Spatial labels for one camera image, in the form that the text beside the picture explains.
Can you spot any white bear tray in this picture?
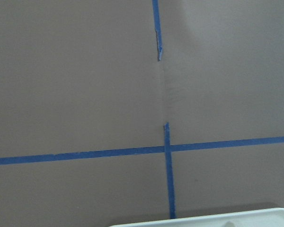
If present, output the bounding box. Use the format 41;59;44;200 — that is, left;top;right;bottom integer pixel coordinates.
116;208;284;227

